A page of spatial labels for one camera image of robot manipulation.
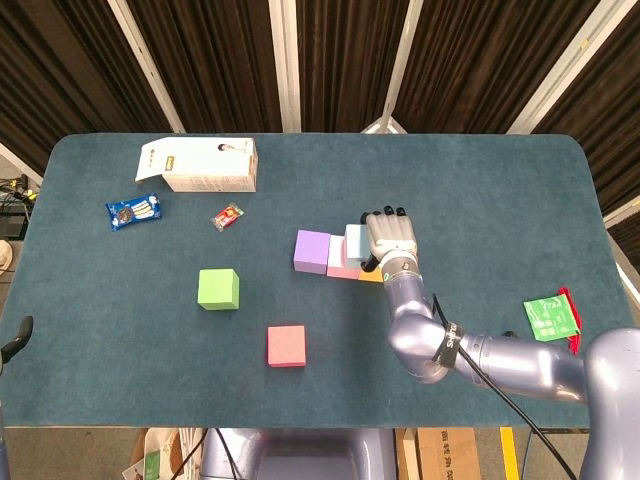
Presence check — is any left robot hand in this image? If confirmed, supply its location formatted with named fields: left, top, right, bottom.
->
left=0, top=314, right=35, bottom=364

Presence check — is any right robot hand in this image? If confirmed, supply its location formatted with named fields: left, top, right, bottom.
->
left=359, top=204, right=419, bottom=275

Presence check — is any light blue foam cube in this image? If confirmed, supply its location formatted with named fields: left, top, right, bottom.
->
left=344, top=223, right=374, bottom=261

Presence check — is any purple foam cube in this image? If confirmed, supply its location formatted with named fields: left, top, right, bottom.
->
left=291, top=229, right=332, bottom=275

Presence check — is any green foam cube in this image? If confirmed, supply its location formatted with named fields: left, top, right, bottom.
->
left=197, top=268, right=241, bottom=312

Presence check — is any pink foam cube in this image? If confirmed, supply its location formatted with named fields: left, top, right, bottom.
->
left=326, top=234, right=362, bottom=280

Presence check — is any teal felt table cover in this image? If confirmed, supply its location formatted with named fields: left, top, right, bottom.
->
left=0, top=132, right=640, bottom=430

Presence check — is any black electronic device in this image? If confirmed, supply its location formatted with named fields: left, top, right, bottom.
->
left=0, top=212, right=29, bottom=240

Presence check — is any red foam cube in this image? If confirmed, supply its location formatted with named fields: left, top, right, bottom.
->
left=266, top=325, right=307, bottom=369

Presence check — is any blue Oreo cookie packet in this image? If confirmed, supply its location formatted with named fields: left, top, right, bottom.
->
left=104, top=193, right=164, bottom=233

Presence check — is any small red candy wrapper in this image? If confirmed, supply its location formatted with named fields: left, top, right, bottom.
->
left=210, top=202, right=245, bottom=232

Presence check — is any green sachet packet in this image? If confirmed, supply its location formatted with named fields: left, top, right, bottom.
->
left=522, top=294, right=581, bottom=345

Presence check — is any white paper bag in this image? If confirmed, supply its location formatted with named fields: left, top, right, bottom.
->
left=122, top=427, right=206, bottom=480

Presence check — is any white cardboard carton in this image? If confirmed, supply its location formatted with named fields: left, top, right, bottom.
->
left=133, top=137, right=260, bottom=194

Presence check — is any wooden plank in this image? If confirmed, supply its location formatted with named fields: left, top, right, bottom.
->
left=394, top=428, right=420, bottom=480

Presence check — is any brown cardboard box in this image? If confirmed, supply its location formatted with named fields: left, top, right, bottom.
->
left=415, top=427, right=482, bottom=480

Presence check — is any grey robot torso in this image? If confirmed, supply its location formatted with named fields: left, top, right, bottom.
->
left=199, top=427, right=399, bottom=480

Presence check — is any dark brown curtain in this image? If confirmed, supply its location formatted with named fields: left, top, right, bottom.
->
left=0, top=0, right=640, bottom=241

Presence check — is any white frame post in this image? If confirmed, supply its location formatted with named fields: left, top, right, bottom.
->
left=359, top=0, right=425, bottom=135
left=0, top=141, right=45, bottom=187
left=107, top=0, right=187, bottom=134
left=268, top=0, right=302, bottom=134
left=507, top=0, right=614, bottom=135
left=602, top=199, right=640, bottom=231

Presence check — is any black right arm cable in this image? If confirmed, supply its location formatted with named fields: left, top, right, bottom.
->
left=432, top=294, right=574, bottom=480

